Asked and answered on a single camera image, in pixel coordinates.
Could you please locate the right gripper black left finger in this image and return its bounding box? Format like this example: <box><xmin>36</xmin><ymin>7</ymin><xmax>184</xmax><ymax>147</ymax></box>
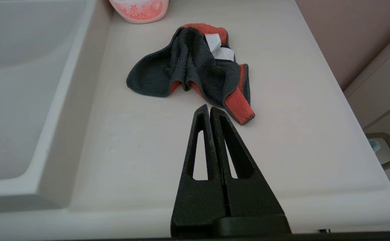
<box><xmin>171</xmin><ymin>104</ymin><xmax>230</xmax><ymax>236</ymax></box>

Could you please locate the pink soap pump bottle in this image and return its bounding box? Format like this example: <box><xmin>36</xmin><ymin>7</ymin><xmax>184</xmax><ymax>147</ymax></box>
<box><xmin>109</xmin><ymin>0</ymin><xmax>170</xmax><ymax>24</ymax></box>

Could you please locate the grey and orange cloth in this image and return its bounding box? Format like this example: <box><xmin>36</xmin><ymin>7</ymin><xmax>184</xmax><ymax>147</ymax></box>
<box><xmin>126</xmin><ymin>23</ymin><xmax>256</xmax><ymax>126</ymax></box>

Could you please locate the beige sink basin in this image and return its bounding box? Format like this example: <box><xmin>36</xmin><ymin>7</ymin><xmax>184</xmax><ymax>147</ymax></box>
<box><xmin>0</xmin><ymin>0</ymin><xmax>115</xmax><ymax>215</ymax></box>

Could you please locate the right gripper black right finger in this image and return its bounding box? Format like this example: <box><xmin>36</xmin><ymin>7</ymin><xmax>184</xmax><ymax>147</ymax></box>
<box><xmin>210</xmin><ymin>107</ymin><xmax>287</xmax><ymax>218</ymax></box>

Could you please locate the beige cabinet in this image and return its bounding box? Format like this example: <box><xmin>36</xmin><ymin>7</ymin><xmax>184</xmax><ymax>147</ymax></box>
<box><xmin>344</xmin><ymin>23</ymin><xmax>390</xmax><ymax>134</ymax></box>

